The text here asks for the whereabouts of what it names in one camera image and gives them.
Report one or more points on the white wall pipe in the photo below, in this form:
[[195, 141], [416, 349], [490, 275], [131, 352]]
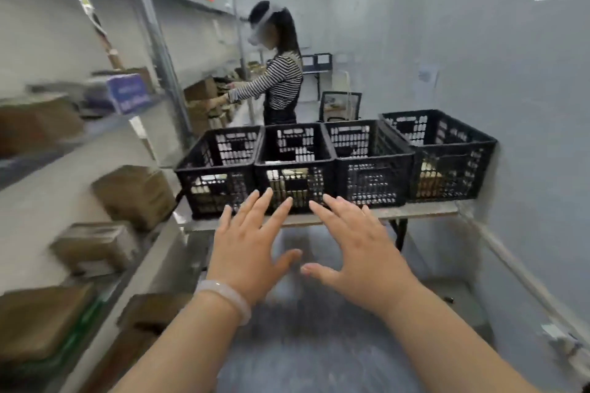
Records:
[[507, 260]]

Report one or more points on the person's left forearm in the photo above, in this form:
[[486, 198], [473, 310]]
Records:
[[184, 351]]

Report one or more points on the person's right forearm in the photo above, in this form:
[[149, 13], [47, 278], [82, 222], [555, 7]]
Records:
[[451, 351]]

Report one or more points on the blue white flat box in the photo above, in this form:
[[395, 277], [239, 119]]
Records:
[[129, 93]]

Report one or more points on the person's left hand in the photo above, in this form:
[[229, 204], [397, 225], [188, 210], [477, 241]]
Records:
[[244, 254]]

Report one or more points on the person's right hand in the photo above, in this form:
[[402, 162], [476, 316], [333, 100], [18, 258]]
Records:
[[368, 263]]

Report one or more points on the pile of brown cardboard boxes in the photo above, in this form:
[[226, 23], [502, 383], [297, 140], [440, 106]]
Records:
[[133, 197]]

